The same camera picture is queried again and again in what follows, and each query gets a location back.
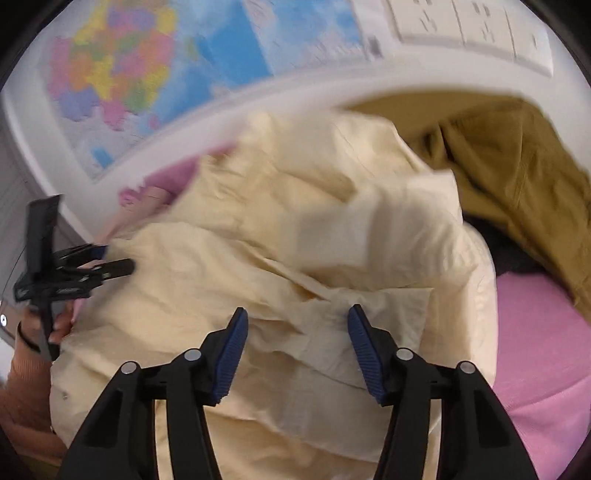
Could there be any cream large shirt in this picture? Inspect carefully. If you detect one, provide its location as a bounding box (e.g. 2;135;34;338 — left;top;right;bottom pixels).
50;112;498;479

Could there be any left forearm pink sleeve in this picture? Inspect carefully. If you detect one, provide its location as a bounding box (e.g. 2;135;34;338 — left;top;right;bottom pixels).
1;340;66;465

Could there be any person's left hand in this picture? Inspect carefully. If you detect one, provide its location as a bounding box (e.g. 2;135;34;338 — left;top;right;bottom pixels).
18;260;100;356

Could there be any pale pink garment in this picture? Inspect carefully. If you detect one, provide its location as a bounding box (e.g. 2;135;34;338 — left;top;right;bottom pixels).
94;186;175;245

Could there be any pink bed sheet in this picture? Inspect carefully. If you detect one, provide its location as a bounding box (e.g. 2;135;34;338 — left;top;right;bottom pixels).
495;274;590;479

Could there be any olive brown garment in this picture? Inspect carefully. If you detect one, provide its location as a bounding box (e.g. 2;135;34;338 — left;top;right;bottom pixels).
351;94;591;324

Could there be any colourful wall map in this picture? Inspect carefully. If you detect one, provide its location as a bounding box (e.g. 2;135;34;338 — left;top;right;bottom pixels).
39;1;370;179

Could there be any white wall socket panel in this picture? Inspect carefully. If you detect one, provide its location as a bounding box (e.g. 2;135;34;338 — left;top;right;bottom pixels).
388;0;554;77

